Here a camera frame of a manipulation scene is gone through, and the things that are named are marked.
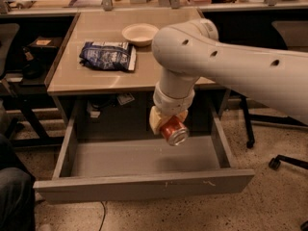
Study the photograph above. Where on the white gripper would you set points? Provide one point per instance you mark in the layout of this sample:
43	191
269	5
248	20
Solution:
172	105

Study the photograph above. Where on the orange soda can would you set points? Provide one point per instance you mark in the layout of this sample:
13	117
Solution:
174	131

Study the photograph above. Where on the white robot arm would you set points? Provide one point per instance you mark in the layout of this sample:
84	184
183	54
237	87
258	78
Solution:
191	50

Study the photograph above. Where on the open grey drawer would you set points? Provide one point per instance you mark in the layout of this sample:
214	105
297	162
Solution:
116	157

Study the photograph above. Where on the grey cabinet with top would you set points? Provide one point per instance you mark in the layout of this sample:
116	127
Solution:
71	79

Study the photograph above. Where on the white tag under cabinet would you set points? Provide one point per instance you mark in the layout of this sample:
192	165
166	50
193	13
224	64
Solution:
125	98

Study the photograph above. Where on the white paper bowl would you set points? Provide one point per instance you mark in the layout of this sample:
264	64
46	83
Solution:
140	34

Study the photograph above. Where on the blue chip bag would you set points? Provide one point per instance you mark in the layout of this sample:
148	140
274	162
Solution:
108	56

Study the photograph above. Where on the black chair base wheel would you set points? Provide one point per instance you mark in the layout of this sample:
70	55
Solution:
275	162

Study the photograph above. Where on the black bag under desk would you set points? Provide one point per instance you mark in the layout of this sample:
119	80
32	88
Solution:
40	54

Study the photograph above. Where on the person's leg in jeans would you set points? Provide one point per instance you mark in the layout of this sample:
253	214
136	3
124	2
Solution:
17	197

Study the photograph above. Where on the black office chair left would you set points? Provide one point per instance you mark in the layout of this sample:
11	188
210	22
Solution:
7	34

